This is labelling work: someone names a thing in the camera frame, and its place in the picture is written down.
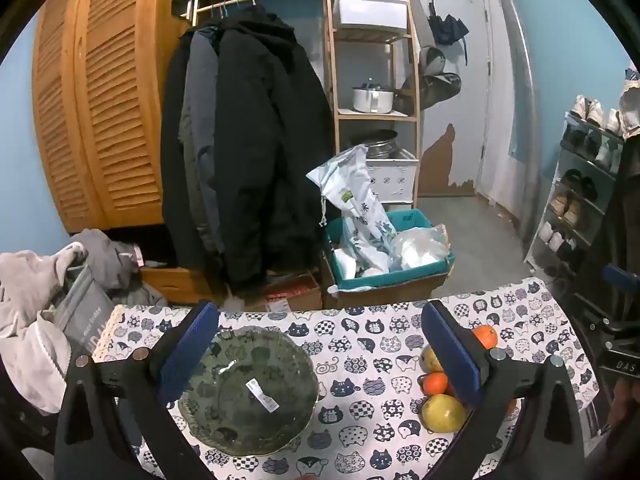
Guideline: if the dark grey hoodie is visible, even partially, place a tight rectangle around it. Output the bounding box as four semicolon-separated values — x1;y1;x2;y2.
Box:
70;228;168;306

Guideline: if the large black hooded jacket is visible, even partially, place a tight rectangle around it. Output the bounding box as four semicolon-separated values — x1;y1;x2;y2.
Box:
210;5;336;293

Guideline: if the large yellow-green pear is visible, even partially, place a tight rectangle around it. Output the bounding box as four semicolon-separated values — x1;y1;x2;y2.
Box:
421;394;473;433

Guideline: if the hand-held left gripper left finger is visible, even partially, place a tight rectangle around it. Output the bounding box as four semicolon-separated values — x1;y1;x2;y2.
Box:
52;300;221;480

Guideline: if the light grey robe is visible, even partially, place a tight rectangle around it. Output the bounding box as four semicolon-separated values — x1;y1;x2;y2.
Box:
0;242;88;416

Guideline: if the grey door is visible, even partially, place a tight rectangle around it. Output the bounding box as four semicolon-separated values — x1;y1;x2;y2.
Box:
415;0;493;198

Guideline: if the green glass bowl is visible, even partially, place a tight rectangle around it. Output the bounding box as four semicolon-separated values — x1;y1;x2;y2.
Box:
177;326;321;458

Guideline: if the white cooking pot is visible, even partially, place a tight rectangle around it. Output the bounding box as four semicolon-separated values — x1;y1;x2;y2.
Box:
351;85;396;113

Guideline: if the person's right hand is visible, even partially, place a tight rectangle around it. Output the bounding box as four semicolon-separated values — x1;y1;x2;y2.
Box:
607;375;640;433

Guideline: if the wide white storage box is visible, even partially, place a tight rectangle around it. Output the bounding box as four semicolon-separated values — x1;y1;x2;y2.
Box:
332;0;408;31

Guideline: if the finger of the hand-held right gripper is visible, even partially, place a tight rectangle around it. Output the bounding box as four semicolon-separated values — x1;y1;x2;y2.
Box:
601;264;640;292
570;290;640;348

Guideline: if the wooden drawer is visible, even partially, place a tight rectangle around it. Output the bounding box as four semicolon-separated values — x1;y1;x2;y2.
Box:
140;265;213;306

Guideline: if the dark folded umbrella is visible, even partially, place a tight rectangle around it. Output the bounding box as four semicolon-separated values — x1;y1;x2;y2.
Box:
427;0;470;66

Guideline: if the metal pipe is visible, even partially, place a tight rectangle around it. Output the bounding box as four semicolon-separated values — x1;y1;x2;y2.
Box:
490;0;543;186

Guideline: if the clear plastic bag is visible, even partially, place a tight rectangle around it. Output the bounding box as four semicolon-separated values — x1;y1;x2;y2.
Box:
387;225;451;271

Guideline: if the cardboard box with red print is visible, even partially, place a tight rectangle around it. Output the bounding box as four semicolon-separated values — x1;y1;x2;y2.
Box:
245;270;323;313

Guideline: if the olive jacket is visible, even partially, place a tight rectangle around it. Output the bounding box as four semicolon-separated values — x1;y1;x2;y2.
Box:
177;105;201;241

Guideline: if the wooden shelf rack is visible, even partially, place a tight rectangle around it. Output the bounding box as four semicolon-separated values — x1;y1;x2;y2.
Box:
322;0;421;211

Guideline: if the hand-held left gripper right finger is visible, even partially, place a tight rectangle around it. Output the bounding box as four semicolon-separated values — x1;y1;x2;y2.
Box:
421;300;587;480

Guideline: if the grey jacket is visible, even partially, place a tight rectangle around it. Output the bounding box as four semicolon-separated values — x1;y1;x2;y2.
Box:
185;27;221;241

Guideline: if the cat print tablecloth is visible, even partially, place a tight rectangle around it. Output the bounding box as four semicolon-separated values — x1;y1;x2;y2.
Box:
92;277;601;480

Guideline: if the steel basin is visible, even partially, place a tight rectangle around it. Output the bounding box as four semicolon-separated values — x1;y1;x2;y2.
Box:
357;129;399;161

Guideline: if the dark hanging bag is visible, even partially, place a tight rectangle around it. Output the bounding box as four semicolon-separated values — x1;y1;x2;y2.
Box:
417;45;462;111

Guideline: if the teal plastic bin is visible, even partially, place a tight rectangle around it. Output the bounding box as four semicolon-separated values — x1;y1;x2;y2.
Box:
322;209;456;292

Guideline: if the large cardboard box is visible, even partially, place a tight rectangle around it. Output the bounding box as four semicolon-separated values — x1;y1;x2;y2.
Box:
320;240;451;308

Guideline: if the shoe rack with shoes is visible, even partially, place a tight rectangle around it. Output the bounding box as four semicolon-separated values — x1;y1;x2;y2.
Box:
537;95;640;271

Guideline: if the white patterned bag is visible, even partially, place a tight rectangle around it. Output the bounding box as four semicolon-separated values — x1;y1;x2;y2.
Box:
306;144;398;273

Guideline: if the thin black coat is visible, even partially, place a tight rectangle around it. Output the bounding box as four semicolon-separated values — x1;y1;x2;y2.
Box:
160;30;201;271

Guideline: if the wooden louvered wardrobe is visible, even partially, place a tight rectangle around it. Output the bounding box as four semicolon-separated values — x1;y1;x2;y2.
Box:
31;0;196;233

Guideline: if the small yellow pear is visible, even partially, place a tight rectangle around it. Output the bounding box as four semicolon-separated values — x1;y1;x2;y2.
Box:
419;344;446;375

